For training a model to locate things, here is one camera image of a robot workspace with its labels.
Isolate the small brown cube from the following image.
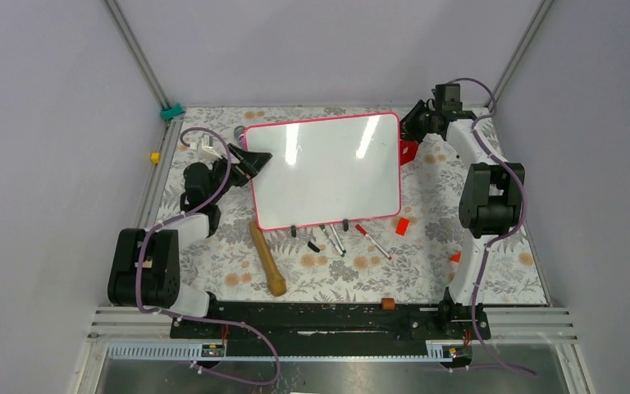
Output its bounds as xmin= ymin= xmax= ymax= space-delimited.
xmin=381 ymin=297 xmax=396 ymax=310

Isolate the blue whiteboard marker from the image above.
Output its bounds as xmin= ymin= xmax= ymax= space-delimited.
xmin=329 ymin=224 xmax=346 ymax=256

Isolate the pink framed whiteboard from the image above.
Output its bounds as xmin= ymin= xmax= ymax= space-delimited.
xmin=244 ymin=112 xmax=402 ymax=231

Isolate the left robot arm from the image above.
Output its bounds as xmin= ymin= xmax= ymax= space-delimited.
xmin=107 ymin=144 xmax=272 ymax=337

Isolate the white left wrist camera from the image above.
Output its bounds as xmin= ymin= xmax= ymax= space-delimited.
xmin=189 ymin=135 xmax=223 ymax=162

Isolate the teal clamp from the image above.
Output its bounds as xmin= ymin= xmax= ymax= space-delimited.
xmin=160 ymin=103 xmax=185 ymax=121

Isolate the small red block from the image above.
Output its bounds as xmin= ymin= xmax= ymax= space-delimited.
xmin=395 ymin=218 xmax=410 ymax=236

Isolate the green whiteboard marker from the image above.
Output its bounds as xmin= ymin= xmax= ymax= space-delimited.
xmin=319 ymin=225 xmax=345 ymax=257

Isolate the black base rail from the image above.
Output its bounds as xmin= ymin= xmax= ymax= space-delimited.
xmin=168 ymin=298 xmax=491 ymax=358

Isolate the red whiteboard marker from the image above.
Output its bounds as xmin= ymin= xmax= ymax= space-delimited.
xmin=355 ymin=224 xmax=392 ymax=260

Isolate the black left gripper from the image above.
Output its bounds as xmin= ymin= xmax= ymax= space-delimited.
xmin=208 ymin=143 xmax=271 ymax=204

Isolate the floral patterned table mat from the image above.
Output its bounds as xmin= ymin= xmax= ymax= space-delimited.
xmin=151 ymin=107 xmax=549 ymax=305

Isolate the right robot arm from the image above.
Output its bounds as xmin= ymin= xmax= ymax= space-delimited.
xmin=399 ymin=77 xmax=525 ymax=338

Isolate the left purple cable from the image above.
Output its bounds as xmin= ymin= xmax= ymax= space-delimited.
xmin=134 ymin=126 xmax=281 ymax=386

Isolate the gold toy microphone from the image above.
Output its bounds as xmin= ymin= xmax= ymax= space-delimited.
xmin=249 ymin=221 xmax=287 ymax=297

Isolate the black marker cap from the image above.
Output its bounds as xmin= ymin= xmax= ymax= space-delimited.
xmin=307 ymin=241 xmax=321 ymax=253

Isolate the large red block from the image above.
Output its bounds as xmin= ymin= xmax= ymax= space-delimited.
xmin=399 ymin=140 xmax=419 ymax=167

